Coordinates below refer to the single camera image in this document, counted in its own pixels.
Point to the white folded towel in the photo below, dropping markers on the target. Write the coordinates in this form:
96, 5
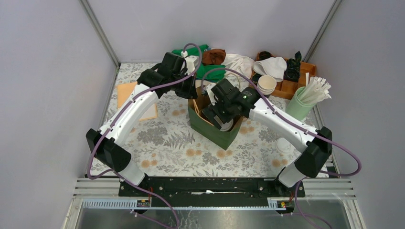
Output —
273, 66

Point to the brown cloth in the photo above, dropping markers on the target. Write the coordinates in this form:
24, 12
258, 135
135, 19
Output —
214, 57

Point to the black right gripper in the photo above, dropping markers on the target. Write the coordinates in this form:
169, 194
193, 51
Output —
211, 111

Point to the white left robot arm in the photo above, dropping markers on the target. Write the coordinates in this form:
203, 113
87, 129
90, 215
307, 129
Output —
106, 143

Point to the white cloth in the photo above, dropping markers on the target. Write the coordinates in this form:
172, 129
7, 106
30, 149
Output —
239, 63

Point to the green paper bag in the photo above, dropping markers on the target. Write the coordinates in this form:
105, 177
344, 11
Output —
200, 124

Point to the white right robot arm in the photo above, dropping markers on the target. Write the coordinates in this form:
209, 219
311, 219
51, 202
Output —
313, 144

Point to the green cloth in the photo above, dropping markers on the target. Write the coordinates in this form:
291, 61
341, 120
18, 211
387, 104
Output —
203, 69

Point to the floral table mat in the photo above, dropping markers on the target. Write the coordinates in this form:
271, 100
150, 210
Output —
168, 146

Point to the white paper straws bundle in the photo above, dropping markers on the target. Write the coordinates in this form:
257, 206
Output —
315, 91

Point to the stack of paper cups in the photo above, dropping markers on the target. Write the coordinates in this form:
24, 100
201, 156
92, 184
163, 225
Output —
266, 85

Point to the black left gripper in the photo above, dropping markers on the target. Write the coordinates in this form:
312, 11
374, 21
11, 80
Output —
188, 93

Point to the green straw holder cup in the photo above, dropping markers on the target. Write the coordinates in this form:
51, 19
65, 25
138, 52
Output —
296, 108

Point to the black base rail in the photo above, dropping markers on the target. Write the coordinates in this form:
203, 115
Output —
211, 191

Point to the black crumpled bag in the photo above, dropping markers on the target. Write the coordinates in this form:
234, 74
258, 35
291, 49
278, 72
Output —
292, 72

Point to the wooden compartment tray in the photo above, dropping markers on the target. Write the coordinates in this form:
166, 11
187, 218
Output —
286, 89

